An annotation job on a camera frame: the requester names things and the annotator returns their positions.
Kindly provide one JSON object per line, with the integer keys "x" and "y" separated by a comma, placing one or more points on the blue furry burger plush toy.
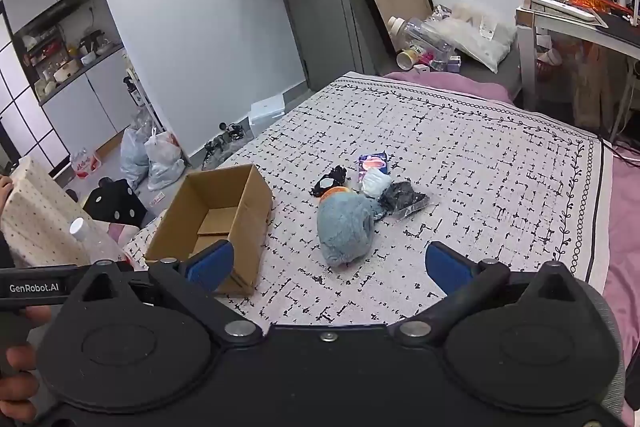
{"x": 346, "y": 227}

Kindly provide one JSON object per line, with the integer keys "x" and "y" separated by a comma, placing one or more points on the black white-dotted cushion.
{"x": 115, "y": 204}

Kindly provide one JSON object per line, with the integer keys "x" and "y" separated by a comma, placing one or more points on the cream dotted pillow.
{"x": 35, "y": 212}

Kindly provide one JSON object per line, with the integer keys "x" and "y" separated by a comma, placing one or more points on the purple tissue packet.
{"x": 372, "y": 161}

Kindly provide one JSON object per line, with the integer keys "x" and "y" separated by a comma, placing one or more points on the white pillow in plastic bag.
{"x": 480, "y": 34}

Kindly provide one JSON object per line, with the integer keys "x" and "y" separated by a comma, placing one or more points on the white black patterned blanket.
{"x": 475, "y": 147}

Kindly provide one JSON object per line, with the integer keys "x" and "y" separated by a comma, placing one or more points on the grey plastic bag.
{"x": 132, "y": 159}

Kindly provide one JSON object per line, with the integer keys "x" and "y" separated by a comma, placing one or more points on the kitchen cabinets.
{"x": 65, "y": 72}

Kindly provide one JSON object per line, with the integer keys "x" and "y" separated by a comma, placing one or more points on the crumpled clear plastic bag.
{"x": 100, "y": 247}

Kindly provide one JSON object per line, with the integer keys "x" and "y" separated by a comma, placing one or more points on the white plastic bag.
{"x": 165, "y": 162}

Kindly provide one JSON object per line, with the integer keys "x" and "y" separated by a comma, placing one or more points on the light blue cloth bundle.
{"x": 376, "y": 183}

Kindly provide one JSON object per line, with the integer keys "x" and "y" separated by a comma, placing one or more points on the person's left hand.
{"x": 22, "y": 359}

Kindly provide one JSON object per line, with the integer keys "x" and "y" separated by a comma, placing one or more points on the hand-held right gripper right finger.
{"x": 446, "y": 265}

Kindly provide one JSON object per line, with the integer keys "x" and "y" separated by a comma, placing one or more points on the pack of water bottles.
{"x": 84, "y": 164}

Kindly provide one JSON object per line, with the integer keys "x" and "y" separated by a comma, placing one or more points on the paper cup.
{"x": 407, "y": 59}

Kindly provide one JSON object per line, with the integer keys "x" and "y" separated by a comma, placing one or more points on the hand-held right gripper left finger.
{"x": 212, "y": 263}

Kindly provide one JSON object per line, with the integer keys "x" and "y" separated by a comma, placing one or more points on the white box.
{"x": 267, "y": 114}

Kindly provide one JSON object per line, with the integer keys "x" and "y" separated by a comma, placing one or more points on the black cloth with white stitching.
{"x": 330, "y": 181}

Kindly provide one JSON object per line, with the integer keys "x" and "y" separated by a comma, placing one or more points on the black shoe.
{"x": 215, "y": 154}
{"x": 232, "y": 132}

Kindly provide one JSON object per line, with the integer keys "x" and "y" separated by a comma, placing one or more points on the pink cushion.
{"x": 122, "y": 232}

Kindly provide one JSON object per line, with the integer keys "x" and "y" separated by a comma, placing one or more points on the white desk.
{"x": 527, "y": 57}

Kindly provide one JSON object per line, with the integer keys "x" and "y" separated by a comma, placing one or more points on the brown cardboard box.
{"x": 220, "y": 217}

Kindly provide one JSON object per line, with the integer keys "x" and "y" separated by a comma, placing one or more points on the large clear water bottle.
{"x": 425, "y": 38}

